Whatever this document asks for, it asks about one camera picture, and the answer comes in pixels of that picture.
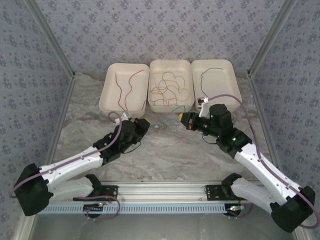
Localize green cable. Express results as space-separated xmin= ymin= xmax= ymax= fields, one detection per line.
xmin=199 ymin=66 xmax=224 ymax=97
xmin=151 ymin=104 xmax=187 ymax=128

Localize red cable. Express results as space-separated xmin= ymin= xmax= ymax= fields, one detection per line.
xmin=124 ymin=69 xmax=146 ymax=112
xmin=114 ymin=71 xmax=128 ymax=112

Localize white plastic tray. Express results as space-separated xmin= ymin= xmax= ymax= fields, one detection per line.
xmin=147 ymin=58 xmax=195 ymax=113
xmin=191 ymin=58 xmax=243 ymax=113
xmin=98 ymin=62 xmax=150 ymax=120

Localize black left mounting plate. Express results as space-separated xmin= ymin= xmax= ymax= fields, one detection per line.
xmin=72 ymin=184 xmax=119 ymax=202

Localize black mounting plate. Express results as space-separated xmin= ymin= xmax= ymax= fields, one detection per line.
xmin=72 ymin=184 xmax=119 ymax=202
xmin=205 ymin=184 xmax=252 ymax=201

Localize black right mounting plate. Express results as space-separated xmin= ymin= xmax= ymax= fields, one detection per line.
xmin=205 ymin=184 xmax=252 ymax=201

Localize left controller board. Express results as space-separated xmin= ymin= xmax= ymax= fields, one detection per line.
xmin=83 ymin=203 xmax=105 ymax=213

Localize controller board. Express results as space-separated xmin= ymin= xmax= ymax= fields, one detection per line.
xmin=83 ymin=203 xmax=105 ymax=213
xmin=226 ymin=204 xmax=245 ymax=216

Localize right controller board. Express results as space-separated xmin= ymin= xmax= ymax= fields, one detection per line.
xmin=226 ymin=204 xmax=245 ymax=216

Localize steel bottom panel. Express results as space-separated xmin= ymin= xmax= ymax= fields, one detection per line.
xmin=32 ymin=213 xmax=293 ymax=240

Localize thin black left gripper cable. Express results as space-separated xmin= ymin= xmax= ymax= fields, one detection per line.
xmin=121 ymin=141 xmax=142 ymax=155

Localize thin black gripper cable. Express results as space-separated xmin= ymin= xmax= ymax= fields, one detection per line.
xmin=200 ymin=132 xmax=219 ymax=145
xmin=121 ymin=141 xmax=142 ymax=155

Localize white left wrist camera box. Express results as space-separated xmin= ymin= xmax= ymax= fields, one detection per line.
xmin=114 ymin=111 xmax=133 ymax=124

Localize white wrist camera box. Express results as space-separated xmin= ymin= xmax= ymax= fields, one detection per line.
xmin=195 ymin=96 xmax=210 ymax=119
xmin=114 ymin=111 xmax=133 ymax=124

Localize thin black right gripper cable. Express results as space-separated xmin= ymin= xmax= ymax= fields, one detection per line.
xmin=200 ymin=132 xmax=219 ymax=145

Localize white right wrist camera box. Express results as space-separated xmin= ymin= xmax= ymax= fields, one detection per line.
xmin=195 ymin=96 xmax=210 ymax=119

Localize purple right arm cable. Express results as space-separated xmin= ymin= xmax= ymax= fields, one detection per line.
xmin=206 ymin=93 xmax=316 ymax=229

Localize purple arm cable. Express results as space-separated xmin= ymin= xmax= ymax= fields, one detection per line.
xmin=9 ymin=111 xmax=124 ymax=199
xmin=206 ymin=93 xmax=316 ymax=229

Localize aluminium side rail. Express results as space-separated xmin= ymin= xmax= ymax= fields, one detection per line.
xmin=43 ymin=74 xmax=76 ymax=166
xmin=247 ymin=72 xmax=282 ymax=167

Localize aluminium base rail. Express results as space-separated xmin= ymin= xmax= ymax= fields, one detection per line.
xmin=49 ymin=181 xmax=253 ymax=202

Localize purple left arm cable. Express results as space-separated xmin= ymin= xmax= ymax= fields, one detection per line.
xmin=9 ymin=111 xmax=124 ymax=199

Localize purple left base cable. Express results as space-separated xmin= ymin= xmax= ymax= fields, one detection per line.
xmin=74 ymin=191 xmax=121 ymax=222

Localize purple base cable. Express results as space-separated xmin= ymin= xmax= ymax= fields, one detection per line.
xmin=227 ymin=198 xmax=256 ymax=220
xmin=74 ymin=191 xmax=121 ymax=222

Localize grey slotted cable duct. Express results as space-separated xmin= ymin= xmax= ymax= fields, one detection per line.
xmin=39 ymin=202 xmax=232 ymax=215

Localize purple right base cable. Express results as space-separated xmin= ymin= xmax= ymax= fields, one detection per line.
xmin=227 ymin=198 xmax=256 ymax=220

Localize aluminium frame post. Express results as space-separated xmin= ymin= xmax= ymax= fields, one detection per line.
xmin=24 ymin=0 xmax=76 ymax=80
xmin=247 ymin=0 xmax=298 ymax=76

